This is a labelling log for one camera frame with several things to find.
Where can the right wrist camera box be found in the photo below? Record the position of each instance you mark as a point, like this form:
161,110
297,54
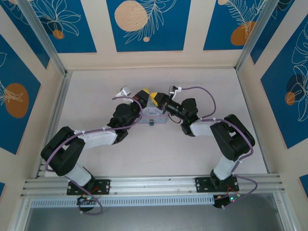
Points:
173,89

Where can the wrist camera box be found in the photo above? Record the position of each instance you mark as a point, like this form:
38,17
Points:
125,91
173,89

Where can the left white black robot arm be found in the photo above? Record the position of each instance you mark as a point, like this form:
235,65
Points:
98,138

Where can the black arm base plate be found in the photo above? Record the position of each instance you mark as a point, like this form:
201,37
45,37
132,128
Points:
104,187
203,184

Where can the aluminium side rail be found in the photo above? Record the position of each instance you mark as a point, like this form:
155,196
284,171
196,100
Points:
60,96

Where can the pastel cartoon tin box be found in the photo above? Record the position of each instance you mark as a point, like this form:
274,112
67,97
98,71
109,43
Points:
154,114

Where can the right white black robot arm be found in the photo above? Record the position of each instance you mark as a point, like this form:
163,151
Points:
202,128

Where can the aluminium frame post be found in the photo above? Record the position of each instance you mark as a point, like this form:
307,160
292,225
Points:
256,36
43,36

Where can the small circuit board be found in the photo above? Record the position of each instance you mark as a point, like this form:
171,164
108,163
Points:
85,199
223,201

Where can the aluminium mounting rail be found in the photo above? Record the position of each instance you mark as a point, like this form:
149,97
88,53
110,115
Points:
149,185

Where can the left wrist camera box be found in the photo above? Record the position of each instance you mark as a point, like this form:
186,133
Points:
125,91

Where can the grey metal panel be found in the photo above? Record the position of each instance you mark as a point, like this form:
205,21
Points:
156,219

